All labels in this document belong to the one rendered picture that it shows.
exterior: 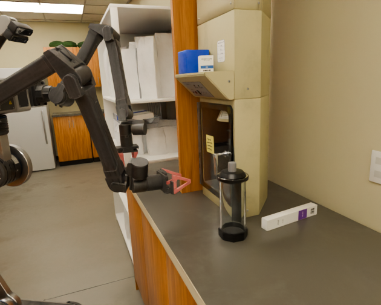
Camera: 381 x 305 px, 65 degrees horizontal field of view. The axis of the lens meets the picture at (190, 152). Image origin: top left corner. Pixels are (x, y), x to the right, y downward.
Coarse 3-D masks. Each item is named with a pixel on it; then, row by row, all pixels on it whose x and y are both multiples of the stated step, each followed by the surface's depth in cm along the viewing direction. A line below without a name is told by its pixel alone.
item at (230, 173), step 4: (228, 164) 101; (232, 164) 100; (228, 168) 101; (232, 168) 100; (236, 168) 104; (220, 172) 102; (224, 172) 100; (228, 172) 100; (232, 172) 100; (236, 172) 100; (240, 172) 99; (244, 172) 101; (220, 176) 100; (224, 176) 99; (228, 176) 98; (232, 176) 98; (236, 176) 98; (240, 176) 98; (244, 176) 100
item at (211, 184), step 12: (204, 108) 130; (216, 108) 120; (228, 108) 110; (204, 120) 132; (216, 120) 121; (228, 120) 112; (204, 132) 134; (216, 132) 122; (228, 132) 113; (204, 144) 135; (216, 144) 124; (228, 144) 114; (204, 156) 137; (228, 156) 115; (204, 168) 139; (204, 180) 140; (216, 180) 128; (216, 192) 130
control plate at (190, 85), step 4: (184, 84) 129; (188, 84) 125; (192, 84) 121; (196, 84) 117; (200, 84) 114; (192, 88) 126; (196, 88) 122; (200, 88) 118; (204, 88) 115; (192, 92) 131; (200, 92) 123; (204, 92) 119; (208, 92) 115; (208, 96) 120; (212, 96) 116
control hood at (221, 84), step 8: (200, 72) 105; (208, 72) 102; (216, 72) 103; (224, 72) 104; (232, 72) 105; (184, 80) 125; (192, 80) 117; (200, 80) 110; (208, 80) 104; (216, 80) 104; (224, 80) 105; (232, 80) 106; (208, 88) 112; (216, 88) 106; (224, 88) 106; (232, 88) 107; (200, 96) 128; (216, 96) 113; (224, 96) 107; (232, 96) 107
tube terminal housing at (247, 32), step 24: (216, 24) 114; (240, 24) 103; (264, 24) 111; (216, 48) 116; (240, 48) 105; (264, 48) 113; (240, 72) 106; (264, 72) 116; (240, 96) 108; (264, 96) 119; (240, 120) 110; (264, 120) 122; (240, 144) 113; (264, 144) 125; (240, 168) 115; (264, 168) 128; (264, 192) 132
